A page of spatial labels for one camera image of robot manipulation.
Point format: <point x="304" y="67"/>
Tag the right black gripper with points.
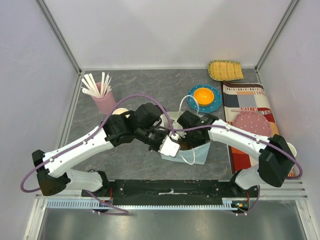
<point x="192" y="139"/>

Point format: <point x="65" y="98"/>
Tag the light blue paper bag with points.
<point x="186" y="155"/>

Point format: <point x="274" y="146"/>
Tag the stack of white paper cups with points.
<point x="120" y="111"/>

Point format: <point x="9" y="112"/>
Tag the brown cardboard cup carrier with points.
<point x="184" y="146"/>

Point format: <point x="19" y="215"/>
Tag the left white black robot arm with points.
<point x="122" y="127"/>

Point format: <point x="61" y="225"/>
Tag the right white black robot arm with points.
<point x="274" y="156"/>

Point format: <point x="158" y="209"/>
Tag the blue dotted plate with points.
<point x="214" y="106"/>

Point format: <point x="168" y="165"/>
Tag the orange bowl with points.
<point x="204" y="96"/>

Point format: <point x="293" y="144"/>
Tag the colourful patterned placemat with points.
<point x="249" y="97"/>

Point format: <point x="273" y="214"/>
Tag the pink dotted plate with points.
<point x="253" y="122"/>

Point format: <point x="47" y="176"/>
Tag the yellow woven tray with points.
<point x="225" y="70"/>

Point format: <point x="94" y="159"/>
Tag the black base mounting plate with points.
<point x="135" y="191"/>

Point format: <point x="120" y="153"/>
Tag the pink straw holder cup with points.
<point x="105" y="104"/>

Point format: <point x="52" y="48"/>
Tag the light blue mug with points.
<point x="292" y="151"/>

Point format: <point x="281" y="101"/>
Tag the white wrapped straws bundle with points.
<point x="96" y="89"/>

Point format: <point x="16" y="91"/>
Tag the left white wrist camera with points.
<point x="169" y="147"/>

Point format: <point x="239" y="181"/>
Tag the slotted cable duct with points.
<point x="92" y="204"/>

